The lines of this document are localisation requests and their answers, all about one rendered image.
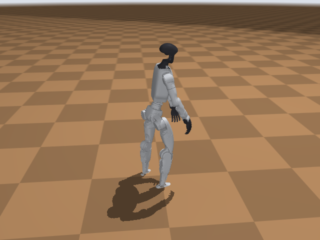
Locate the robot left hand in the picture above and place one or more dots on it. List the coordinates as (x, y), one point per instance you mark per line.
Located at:
(174, 113)

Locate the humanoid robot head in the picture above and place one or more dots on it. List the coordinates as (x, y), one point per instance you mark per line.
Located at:
(167, 49)

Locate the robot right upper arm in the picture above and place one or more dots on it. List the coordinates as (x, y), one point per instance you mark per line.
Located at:
(169, 82)

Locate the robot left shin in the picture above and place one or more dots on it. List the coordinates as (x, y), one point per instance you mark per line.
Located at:
(145, 158)

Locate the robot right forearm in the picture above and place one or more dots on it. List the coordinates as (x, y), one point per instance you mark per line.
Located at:
(182, 112)

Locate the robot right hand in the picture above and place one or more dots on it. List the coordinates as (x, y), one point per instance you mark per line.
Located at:
(188, 125)

